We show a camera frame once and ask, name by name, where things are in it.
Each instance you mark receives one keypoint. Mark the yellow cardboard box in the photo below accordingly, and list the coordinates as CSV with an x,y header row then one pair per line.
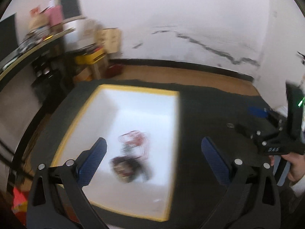
x,y
136,178

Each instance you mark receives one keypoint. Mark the framed dark board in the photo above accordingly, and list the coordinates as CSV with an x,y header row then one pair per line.
x,y
70,8

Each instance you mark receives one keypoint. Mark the white paper gift bag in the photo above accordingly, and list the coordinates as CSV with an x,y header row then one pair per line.
x,y
82,36

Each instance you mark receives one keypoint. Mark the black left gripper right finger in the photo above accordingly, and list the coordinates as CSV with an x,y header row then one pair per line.
x,y
252,197

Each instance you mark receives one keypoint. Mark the tan paper gift bag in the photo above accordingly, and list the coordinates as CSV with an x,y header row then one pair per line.
x,y
109,39

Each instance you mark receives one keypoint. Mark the black floral table cloth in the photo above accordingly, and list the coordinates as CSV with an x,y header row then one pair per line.
x,y
203,112

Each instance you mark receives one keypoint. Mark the person right hand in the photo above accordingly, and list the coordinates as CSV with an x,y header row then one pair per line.
x,y
297,168

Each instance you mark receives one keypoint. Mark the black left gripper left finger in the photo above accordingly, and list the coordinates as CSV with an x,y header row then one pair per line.
x,y
45,209

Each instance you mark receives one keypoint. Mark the black computer monitor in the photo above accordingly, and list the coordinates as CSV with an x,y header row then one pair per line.
x,y
8,37

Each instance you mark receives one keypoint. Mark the pink box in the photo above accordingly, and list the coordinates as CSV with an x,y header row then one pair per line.
x,y
55,15

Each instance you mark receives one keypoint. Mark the small yellow box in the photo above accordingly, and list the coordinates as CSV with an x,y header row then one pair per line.
x,y
91,57

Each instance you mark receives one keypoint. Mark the black desk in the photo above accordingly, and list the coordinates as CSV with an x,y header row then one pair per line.
x,y
16,66

